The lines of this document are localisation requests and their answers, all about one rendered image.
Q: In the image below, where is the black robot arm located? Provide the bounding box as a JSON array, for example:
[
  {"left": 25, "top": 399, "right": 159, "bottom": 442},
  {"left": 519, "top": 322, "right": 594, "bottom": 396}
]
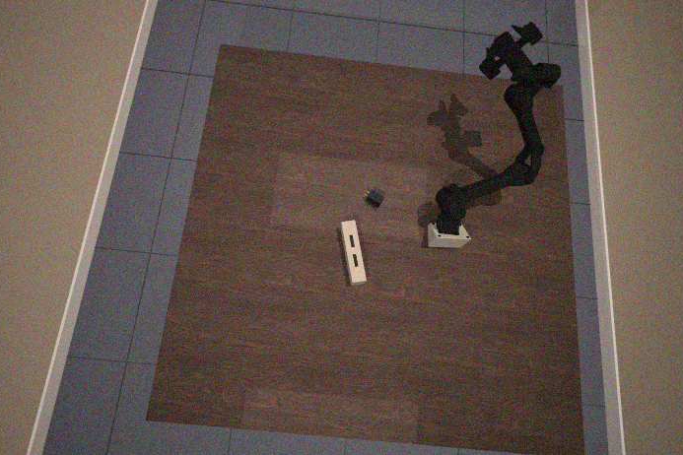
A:
[{"left": 436, "top": 32, "right": 561, "bottom": 235}]

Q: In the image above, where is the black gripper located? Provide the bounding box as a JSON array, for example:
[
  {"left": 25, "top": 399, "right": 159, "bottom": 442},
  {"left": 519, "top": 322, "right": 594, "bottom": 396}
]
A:
[{"left": 479, "top": 22, "right": 543, "bottom": 80}]

